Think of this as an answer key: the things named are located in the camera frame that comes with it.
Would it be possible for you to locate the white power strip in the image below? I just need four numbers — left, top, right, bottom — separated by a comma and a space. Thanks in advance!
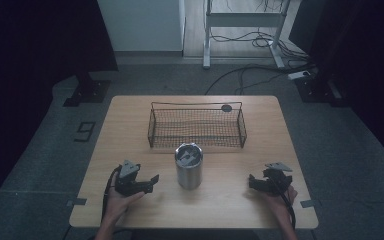
287, 70, 312, 81

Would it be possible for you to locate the person's left hand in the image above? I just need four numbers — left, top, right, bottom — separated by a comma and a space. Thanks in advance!
104, 175, 146, 224

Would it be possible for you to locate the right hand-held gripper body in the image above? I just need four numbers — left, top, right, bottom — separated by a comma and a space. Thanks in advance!
262, 161, 295, 197

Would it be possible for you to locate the black stand base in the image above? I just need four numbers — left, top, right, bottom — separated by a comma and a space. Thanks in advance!
294, 73, 349, 108
62, 70, 112, 108

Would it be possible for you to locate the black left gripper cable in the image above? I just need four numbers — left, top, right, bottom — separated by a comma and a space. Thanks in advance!
101, 165, 122, 222

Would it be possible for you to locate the person's right hand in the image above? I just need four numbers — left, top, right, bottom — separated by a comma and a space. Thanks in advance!
263, 185, 299, 219

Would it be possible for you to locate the white metal desk frame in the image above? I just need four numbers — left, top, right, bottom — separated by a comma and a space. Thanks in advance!
202, 0, 292, 70

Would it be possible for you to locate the white partition panel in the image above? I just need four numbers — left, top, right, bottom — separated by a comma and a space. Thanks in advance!
97, 0, 187, 58

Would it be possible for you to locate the black curtain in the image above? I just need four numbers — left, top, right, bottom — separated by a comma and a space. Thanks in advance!
288, 0, 384, 174
0, 0, 119, 221

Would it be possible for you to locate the dark wire mesh basket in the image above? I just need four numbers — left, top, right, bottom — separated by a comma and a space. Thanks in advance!
147, 101, 248, 150

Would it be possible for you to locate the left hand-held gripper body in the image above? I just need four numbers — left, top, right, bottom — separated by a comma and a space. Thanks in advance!
114, 159, 145, 197

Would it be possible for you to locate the black floor cable bundle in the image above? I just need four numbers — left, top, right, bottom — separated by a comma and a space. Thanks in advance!
204, 29, 318, 96

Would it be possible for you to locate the stainless steel cup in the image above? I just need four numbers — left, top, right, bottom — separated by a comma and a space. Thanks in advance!
174, 142, 204, 191

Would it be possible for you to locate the black tape floor marker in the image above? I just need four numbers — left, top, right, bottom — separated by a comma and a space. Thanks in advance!
73, 121, 97, 143

